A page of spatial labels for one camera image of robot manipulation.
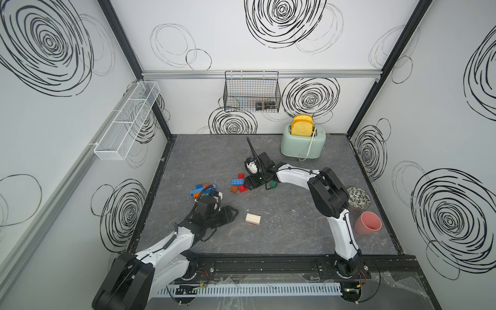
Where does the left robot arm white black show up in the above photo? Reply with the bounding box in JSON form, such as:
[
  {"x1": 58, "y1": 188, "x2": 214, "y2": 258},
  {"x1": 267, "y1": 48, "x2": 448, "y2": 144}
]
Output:
[{"x1": 92, "y1": 192, "x2": 239, "y2": 309}]

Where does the white cable duct strip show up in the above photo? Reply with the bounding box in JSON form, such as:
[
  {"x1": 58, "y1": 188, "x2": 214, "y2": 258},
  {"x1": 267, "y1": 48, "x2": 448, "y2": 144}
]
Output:
[{"x1": 155, "y1": 283, "x2": 342, "y2": 298}]

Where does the white toaster cable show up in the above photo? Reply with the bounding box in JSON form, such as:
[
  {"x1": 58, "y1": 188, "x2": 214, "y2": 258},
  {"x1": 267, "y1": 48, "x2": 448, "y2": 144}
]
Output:
[{"x1": 299, "y1": 125, "x2": 318, "y2": 162}]

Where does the black corner frame post left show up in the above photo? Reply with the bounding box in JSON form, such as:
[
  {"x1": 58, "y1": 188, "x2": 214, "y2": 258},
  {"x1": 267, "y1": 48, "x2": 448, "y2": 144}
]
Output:
[{"x1": 98, "y1": 0, "x2": 173, "y2": 141}]

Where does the mint green toaster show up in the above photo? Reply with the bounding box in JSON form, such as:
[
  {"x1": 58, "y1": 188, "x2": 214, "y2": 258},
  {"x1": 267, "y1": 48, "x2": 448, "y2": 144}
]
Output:
[{"x1": 280, "y1": 124, "x2": 326, "y2": 159}]

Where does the grey wall rail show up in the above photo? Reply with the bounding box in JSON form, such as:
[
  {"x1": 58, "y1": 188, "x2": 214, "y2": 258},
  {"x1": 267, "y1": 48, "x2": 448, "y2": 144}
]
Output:
[{"x1": 142, "y1": 69, "x2": 382, "y2": 80}]

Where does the black wire wall basket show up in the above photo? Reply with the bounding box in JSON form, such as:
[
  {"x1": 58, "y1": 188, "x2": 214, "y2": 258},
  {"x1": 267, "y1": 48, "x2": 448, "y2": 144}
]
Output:
[{"x1": 222, "y1": 77, "x2": 282, "y2": 113}]

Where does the patterned ceramic bowl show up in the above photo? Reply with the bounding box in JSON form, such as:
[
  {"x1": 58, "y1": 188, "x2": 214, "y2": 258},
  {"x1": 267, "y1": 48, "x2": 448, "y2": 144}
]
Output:
[{"x1": 347, "y1": 187, "x2": 371, "y2": 210}]

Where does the black corner frame post right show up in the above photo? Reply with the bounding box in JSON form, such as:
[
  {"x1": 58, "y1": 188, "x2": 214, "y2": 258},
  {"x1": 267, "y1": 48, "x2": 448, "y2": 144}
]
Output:
[{"x1": 346, "y1": 0, "x2": 433, "y2": 140}]

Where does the pink plastic cup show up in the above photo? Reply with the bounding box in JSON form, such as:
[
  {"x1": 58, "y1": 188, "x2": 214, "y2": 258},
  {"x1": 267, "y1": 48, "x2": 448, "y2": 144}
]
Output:
[{"x1": 354, "y1": 211, "x2": 382, "y2": 236}]

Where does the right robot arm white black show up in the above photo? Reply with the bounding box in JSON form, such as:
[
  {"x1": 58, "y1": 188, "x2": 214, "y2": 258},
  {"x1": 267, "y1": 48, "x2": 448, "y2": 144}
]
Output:
[{"x1": 244, "y1": 152, "x2": 362, "y2": 278}]

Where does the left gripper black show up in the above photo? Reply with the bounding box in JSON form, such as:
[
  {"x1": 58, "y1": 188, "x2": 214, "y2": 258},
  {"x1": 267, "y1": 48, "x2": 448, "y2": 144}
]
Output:
[{"x1": 204, "y1": 205, "x2": 239, "y2": 229}]

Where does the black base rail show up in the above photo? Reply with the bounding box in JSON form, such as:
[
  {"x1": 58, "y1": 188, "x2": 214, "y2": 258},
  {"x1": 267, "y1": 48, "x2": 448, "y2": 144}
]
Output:
[{"x1": 193, "y1": 253, "x2": 420, "y2": 281}]

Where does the light blue long lego brick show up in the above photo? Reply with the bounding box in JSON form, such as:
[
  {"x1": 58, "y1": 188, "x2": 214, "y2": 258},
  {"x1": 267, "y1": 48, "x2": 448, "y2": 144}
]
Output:
[{"x1": 231, "y1": 178, "x2": 244, "y2": 186}]

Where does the yellow toast slice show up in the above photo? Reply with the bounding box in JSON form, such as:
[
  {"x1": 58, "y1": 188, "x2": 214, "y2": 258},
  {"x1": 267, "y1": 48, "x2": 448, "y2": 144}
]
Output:
[{"x1": 291, "y1": 114, "x2": 314, "y2": 137}]

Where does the white lego brick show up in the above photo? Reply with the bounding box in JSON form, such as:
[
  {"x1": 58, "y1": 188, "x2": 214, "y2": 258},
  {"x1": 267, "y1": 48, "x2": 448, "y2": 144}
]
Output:
[{"x1": 245, "y1": 213, "x2": 261, "y2": 225}]

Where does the black corner frame post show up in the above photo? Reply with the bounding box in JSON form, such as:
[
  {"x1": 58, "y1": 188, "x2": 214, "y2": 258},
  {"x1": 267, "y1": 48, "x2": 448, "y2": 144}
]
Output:
[
  {"x1": 98, "y1": 0, "x2": 173, "y2": 141},
  {"x1": 346, "y1": 0, "x2": 433, "y2": 140}
]

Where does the white wire wall shelf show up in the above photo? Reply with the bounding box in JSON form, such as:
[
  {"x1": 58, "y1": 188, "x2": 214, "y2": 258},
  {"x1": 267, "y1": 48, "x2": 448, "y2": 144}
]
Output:
[{"x1": 94, "y1": 80, "x2": 160, "y2": 161}]

